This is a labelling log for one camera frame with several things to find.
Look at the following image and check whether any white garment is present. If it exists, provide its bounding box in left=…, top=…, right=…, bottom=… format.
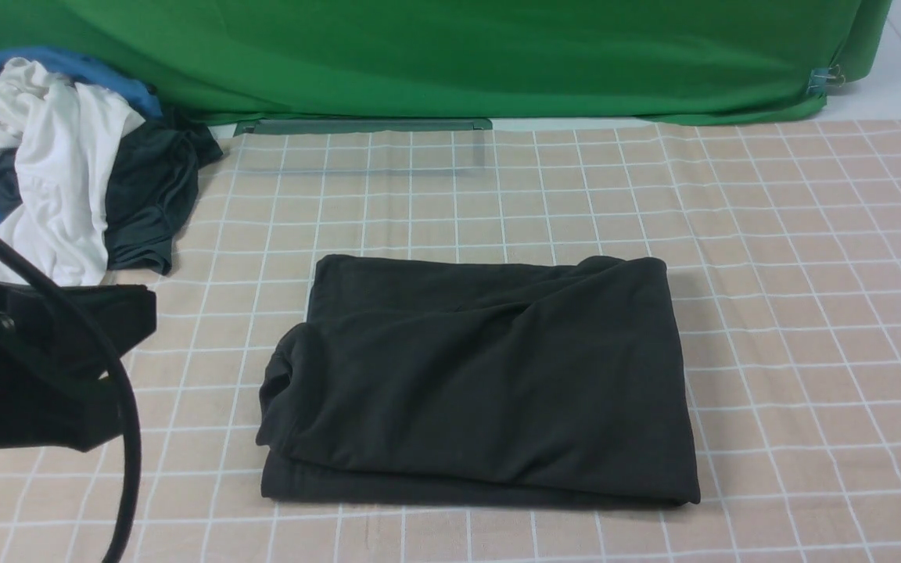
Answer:
left=0, top=58, right=145, bottom=286

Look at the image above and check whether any teal binder clip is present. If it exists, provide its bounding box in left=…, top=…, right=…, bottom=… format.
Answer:
left=806, top=64, right=847, bottom=96

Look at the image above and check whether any dark teal garment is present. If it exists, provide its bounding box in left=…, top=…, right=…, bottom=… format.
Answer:
left=104, top=106, right=223, bottom=275

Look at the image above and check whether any gray long-sleeve top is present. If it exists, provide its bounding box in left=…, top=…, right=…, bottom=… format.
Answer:
left=255, top=254, right=701, bottom=509

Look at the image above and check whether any gray metal bar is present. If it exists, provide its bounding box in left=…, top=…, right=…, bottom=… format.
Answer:
left=235, top=117, right=493, bottom=137

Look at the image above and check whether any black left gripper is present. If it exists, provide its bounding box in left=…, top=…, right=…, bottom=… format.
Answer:
left=0, top=282, right=141, bottom=454

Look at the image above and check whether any blue garment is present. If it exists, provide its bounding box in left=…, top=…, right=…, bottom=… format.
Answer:
left=0, top=46, right=163, bottom=222

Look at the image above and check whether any green backdrop cloth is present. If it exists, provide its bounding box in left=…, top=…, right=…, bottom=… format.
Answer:
left=0, top=1, right=891, bottom=126

